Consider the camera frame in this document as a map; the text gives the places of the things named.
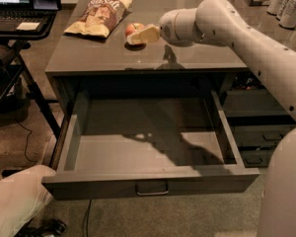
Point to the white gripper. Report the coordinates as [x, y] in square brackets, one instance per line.
[167, 26]

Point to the red apple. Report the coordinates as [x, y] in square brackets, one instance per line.
[132, 28]

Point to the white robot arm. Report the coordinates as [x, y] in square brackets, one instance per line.
[275, 66]

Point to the open grey top drawer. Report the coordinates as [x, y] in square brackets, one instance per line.
[111, 145]

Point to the grey right drawer unit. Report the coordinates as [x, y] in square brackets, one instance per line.
[257, 121]

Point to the chip bag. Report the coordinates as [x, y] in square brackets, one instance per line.
[99, 18]

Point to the smartphone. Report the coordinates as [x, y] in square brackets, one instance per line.
[49, 5]

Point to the yellow sticky note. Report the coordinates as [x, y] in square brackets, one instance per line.
[27, 26]

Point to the black laptop stand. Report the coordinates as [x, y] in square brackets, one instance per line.
[13, 67]

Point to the laptop computer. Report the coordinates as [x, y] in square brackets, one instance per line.
[15, 12]

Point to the black shoe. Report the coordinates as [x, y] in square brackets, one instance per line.
[52, 228]

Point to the metal drawer handle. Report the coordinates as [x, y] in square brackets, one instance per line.
[151, 188]

